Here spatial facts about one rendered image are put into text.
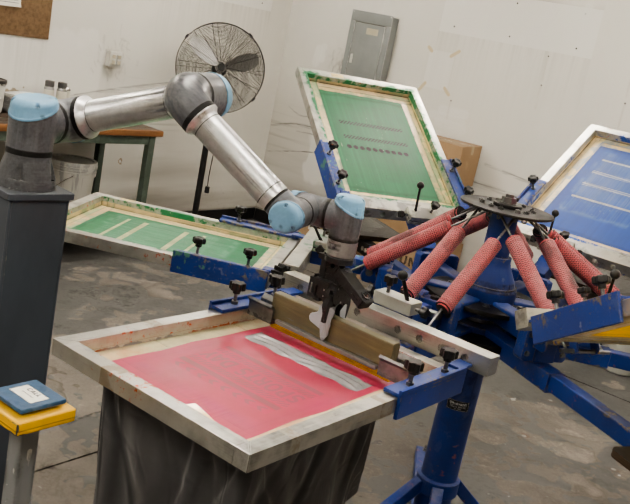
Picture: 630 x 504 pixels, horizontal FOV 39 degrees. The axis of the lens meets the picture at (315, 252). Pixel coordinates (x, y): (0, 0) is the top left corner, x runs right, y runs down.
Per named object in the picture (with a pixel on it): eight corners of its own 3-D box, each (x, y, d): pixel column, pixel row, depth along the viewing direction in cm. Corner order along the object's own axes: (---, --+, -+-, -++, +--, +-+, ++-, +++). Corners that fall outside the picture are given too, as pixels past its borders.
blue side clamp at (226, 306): (218, 332, 226) (223, 306, 225) (205, 325, 229) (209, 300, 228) (292, 316, 250) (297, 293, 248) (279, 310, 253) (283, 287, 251)
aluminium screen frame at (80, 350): (246, 473, 157) (250, 454, 156) (50, 354, 190) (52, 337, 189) (459, 386, 219) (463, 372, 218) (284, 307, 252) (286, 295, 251)
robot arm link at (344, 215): (339, 189, 218) (371, 198, 215) (330, 232, 221) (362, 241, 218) (329, 193, 211) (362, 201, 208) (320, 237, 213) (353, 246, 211)
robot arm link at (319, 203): (280, 191, 211) (322, 202, 208) (296, 186, 221) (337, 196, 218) (274, 222, 213) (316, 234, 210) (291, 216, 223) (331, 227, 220)
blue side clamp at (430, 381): (396, 420, 195) (403, 391, 193) (377, 411, 198) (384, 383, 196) (461, 393, 219) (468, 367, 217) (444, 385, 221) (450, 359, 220)
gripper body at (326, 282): (323, 294, 225) (332, 249, 223) (350, 305, 221) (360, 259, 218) (305, 298, 219) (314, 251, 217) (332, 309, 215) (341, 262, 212)
